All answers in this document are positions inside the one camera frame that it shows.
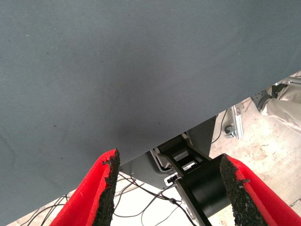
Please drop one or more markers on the black robot torso joint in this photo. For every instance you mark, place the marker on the black robot torso joint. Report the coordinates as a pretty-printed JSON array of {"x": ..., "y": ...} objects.
[{"x": 207, "y": 188}]

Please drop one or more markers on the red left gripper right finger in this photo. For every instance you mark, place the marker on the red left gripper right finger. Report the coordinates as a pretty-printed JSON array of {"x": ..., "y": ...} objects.
[{"x": 258, "y": 207}]

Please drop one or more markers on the dark grey table cloth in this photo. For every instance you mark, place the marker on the dark grey table cloth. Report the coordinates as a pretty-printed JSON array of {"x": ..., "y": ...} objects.
[{"x": 117, "y": 58}]

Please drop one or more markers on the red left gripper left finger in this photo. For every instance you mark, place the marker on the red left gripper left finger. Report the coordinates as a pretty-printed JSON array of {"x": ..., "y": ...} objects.
[{"x": 82, "y": 202}]

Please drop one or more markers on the grey caster wheel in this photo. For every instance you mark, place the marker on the grey caster wheel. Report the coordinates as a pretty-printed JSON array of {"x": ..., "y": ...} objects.
[{"x": 229, "y": 130}]

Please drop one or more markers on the grey perforated shoe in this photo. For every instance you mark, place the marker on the grey perforated shoe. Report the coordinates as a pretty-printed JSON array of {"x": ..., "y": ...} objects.
[{"x": 259, "y": 99}]

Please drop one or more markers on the aluminium frame profile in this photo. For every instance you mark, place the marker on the aluminium frame profile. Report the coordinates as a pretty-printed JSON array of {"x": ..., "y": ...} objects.
[
  {"x": 289, "y": 81},
  {"x": 238, "y": 122}
]

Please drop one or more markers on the person leg beige trousers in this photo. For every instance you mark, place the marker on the person leg beige trousers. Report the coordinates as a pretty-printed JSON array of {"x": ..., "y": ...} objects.
[{"x": 287, "y": 106}]

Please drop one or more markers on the dark grey robot chassis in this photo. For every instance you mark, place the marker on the dark grey robot chassis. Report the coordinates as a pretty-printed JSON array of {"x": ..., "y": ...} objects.
[{"x": 141, "y": 169}]

